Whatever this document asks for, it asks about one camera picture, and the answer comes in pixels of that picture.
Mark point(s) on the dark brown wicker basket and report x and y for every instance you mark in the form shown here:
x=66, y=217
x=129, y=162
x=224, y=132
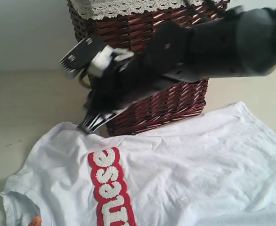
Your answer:
x=134, y=31

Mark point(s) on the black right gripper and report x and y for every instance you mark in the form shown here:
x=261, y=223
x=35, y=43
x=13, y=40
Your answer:
x=121, y=79

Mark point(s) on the orange garment tag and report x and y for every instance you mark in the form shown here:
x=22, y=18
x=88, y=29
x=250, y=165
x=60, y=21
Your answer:
x=36, y=221

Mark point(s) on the white t-shirt red lettering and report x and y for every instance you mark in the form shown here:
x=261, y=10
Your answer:
x=217, y=169

